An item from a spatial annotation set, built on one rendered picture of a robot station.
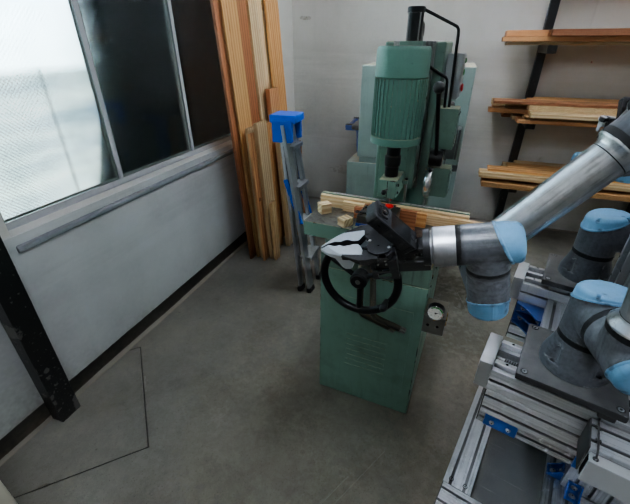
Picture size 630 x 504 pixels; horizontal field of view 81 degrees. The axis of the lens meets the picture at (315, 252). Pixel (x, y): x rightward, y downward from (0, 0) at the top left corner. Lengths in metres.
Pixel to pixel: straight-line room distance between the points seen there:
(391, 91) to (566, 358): 0.90
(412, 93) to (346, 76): 2.49
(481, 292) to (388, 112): 0.78
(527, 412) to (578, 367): 0.21
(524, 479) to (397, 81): 1.40
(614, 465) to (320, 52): 3.53
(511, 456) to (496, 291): 1.03
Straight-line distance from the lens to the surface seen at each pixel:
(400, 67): 1.31
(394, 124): 1.33
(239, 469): 1.77
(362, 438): 1.83
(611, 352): 0.91
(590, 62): 3.76
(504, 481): 1.62
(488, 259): 0.70
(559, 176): 0.84
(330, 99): 3.86
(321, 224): 1.44
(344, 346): 1.74
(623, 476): 1.10
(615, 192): 3.59
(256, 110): 2.98
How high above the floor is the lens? 1.51
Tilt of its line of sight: 30 degrees down
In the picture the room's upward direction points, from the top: straight up
